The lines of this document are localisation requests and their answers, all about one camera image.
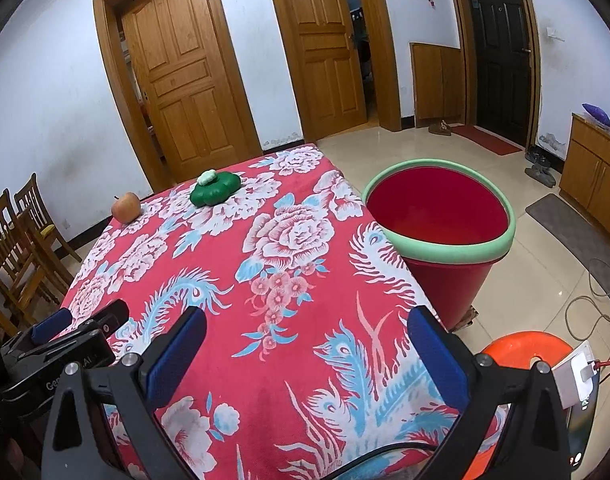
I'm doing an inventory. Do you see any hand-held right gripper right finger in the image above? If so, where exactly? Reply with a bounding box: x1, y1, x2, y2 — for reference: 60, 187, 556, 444
407, 305, 572, 480

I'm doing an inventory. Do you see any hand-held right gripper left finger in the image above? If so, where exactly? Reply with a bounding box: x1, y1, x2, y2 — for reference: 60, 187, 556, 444
41, 306, 208, 480

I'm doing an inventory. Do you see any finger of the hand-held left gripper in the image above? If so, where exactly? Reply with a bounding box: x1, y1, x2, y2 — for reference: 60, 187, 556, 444
74, 300, 131, 342
0, 308, 74, 356

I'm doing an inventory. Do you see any red bin with green rim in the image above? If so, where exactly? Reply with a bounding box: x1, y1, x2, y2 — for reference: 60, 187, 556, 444
361, 158, 516, 331

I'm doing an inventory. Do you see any orange plastic stool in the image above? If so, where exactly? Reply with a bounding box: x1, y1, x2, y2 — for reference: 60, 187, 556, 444
462, 330, 608, 480

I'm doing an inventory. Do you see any red apple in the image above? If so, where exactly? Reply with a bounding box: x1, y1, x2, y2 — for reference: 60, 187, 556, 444
111, 191, 142, 223

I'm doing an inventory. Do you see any wooden chair with yellow cushion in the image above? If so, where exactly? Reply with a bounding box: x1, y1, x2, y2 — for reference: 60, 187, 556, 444
14, 172, 83, 263

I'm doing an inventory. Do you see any white power strip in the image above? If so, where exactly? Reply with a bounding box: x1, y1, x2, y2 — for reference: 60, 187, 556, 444
555, 342, 600, 408

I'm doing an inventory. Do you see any red floral tablecloth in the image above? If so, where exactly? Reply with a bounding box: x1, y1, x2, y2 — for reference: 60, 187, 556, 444
60, 144, 516, 480

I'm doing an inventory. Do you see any green pumpkin-shaped container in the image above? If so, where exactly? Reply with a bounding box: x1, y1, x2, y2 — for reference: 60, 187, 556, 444
190, 171, 243, 207

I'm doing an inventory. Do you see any grey floor mat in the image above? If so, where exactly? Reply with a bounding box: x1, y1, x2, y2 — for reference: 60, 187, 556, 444
526, 193, 610, 291

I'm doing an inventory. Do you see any red doormat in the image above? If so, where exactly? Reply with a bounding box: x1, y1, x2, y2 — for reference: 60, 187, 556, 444
450, 125, 523, 156

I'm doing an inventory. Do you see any wooden cabinet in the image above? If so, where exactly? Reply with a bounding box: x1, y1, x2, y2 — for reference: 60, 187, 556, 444
559, 112, 610, 251

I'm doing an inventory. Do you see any wooden door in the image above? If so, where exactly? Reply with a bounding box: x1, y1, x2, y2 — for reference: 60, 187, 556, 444
262, 0, 403, 143
94, 0, 263, 193

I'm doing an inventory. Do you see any purple bag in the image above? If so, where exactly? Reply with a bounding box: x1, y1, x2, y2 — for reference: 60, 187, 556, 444
582, 103, 610, 131

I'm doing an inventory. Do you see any dark metal door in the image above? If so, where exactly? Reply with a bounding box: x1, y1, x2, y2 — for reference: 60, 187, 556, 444
444, 0, 542, 148

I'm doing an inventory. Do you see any black cable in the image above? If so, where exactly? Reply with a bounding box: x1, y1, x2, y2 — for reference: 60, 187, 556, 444
330, 440, 468, 480

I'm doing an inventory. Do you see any grey floor cable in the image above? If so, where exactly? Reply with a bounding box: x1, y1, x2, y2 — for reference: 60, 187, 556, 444
565, 257, 610, 346

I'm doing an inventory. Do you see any wooden wall panel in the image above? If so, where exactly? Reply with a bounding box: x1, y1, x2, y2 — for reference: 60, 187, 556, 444
410, 42, 466, 128

